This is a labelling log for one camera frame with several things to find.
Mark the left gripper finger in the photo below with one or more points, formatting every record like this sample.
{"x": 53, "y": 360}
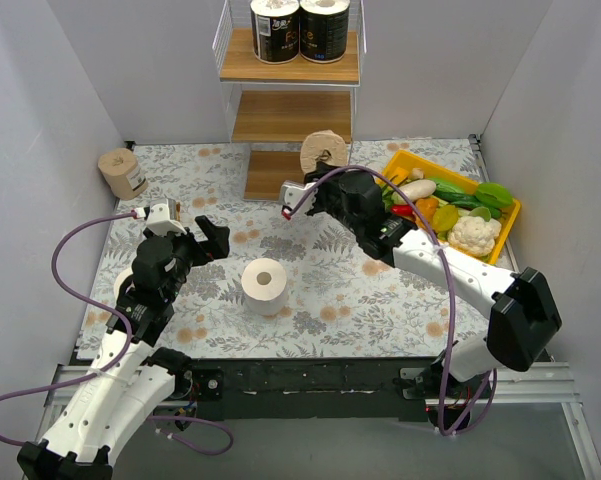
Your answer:
{"x": 218, "y": 242}
{"x": 210, "y": 231}

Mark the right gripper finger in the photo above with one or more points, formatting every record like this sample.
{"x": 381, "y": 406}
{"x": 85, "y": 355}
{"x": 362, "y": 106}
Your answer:
{"x": 324, "y": 158}
{"x": 318, "y": 172}

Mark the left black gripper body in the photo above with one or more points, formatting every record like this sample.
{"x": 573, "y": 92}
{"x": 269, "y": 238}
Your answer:
{"x": 198, "y": 245}

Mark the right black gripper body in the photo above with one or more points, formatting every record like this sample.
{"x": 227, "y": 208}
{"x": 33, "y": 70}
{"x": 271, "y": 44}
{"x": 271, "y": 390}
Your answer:
{"x": 320, "y": 187}

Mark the brown roll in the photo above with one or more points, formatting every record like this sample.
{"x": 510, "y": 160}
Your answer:
{"x": 316, "y": 142}
{"x": 123, "y": 173}

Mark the black roll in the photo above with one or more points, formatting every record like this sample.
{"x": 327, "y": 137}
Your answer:
{"x": 324, "y": 30}
{"x": 275, "y": 30}

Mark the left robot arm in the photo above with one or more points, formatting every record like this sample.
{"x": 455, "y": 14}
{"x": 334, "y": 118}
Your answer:
{"x": 78, "y": 445}

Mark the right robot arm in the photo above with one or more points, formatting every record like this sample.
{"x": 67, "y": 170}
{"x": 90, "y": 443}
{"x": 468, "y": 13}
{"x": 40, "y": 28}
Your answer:
{"x": 519, "y": 306}

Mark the green leafy vegetable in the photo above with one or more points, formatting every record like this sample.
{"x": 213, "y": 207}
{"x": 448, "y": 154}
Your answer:
{"x": 387, "y": 191}

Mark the white unwrapped paper roll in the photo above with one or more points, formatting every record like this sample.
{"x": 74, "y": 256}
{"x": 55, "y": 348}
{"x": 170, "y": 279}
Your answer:
{"x": 265, "y": 285}

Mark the red chili pepper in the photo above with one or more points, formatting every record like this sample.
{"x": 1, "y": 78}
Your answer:
{"x": 402, "y": 210}

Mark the white paper roll, left edge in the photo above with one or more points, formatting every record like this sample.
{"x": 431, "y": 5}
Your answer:
{"x": 121, "y": 278}

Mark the yellow plastic tray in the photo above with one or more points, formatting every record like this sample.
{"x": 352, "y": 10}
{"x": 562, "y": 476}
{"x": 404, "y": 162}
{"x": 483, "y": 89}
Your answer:
{"x": 406, "y": 161}

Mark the white daikon radish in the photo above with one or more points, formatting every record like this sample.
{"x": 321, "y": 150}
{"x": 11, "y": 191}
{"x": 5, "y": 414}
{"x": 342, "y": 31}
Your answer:
{"x": 418, "y": 189}

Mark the floral patterned table mat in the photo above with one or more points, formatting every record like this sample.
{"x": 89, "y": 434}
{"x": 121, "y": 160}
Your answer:
{"x": 341, "y": 302}

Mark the orange bell pepper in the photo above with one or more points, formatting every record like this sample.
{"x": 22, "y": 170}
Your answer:
{"x": 427, "y": 207}

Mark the yellow star fruit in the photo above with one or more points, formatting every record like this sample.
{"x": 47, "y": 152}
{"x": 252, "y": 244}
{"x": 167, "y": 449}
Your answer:
{"x": 445, "y": 218}

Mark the green cucumber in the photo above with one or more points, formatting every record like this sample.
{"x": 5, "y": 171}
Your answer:
{"x": 455, "y": 195}

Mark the white cauliflower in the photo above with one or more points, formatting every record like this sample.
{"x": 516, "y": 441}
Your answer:
{"x": 474, "y": 236}

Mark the green star fruit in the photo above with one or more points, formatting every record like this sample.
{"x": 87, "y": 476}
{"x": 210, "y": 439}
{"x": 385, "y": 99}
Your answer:
{"x": 494, "y": 195}

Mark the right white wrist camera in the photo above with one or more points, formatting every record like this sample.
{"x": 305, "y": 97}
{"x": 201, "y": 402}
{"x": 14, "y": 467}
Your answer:
{"x": 296, "y": 197}

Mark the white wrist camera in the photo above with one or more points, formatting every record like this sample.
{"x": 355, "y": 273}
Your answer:
{"x": 296, "y": 197}
{"x": 161, "y": 217}

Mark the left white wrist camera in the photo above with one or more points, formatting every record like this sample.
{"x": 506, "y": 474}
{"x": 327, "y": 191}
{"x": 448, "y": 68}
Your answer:
{"x": 161, "y": 217}

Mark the wooden wire-frame three-tier shelf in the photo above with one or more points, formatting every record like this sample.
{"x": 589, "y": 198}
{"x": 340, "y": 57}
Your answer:
{"x": 272, "y": 109}

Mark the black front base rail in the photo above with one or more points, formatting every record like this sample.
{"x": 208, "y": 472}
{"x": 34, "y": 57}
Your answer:
{"x": 405, "y": 389}

